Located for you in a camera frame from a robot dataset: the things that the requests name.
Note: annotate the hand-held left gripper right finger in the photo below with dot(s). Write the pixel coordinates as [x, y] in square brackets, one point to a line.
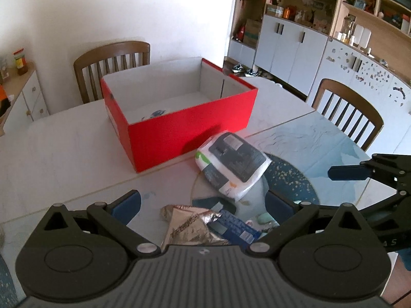
[278, 207]

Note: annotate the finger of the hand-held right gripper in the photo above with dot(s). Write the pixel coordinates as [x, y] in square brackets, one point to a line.
[348, 172]
[390, 203]

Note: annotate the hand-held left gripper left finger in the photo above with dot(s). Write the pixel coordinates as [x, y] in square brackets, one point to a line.
[126, 206]

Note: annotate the mint green strip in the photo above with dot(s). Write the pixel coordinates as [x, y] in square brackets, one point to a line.
[265, 219]

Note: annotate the blue snack packet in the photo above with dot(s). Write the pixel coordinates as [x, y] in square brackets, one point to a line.
[234, 227]

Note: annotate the white wet wipes pack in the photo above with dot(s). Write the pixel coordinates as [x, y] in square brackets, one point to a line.
[234, 160]

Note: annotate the silver foil packet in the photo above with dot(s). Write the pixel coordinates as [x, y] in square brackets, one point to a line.
[189, 227]

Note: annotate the red cardboard box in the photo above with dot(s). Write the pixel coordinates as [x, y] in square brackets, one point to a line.
[179, 134]

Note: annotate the white blue patterned desktop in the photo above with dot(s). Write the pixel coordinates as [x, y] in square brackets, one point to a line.
[64, 166]

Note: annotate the wooden slat-back chair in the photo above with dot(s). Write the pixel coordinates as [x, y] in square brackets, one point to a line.
[346, 89]
[109, 49]

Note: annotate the white cabinet with stickers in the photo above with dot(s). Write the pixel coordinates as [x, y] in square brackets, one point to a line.
[362, 67]

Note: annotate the white plastic container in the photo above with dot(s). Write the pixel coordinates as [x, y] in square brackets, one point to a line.
[362, 37]

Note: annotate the grey sneaker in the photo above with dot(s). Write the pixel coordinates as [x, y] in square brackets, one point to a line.
[252, 72]
[238, 68]

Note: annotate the tall glass bottle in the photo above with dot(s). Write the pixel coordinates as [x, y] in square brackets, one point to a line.
[349, 27]

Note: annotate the white side cabinet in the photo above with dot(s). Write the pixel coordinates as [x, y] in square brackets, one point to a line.
[30, 93]

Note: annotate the brown green cardboard box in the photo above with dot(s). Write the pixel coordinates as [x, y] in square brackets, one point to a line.
[252, 32]

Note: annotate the sauce bottle with red cap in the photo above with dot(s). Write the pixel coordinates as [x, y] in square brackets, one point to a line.
[21, 64]

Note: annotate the red figurine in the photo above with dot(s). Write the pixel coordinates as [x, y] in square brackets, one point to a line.
[239, 33]

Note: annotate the white wooden wall cabinet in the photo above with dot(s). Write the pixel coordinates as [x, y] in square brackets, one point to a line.
[289, 45]

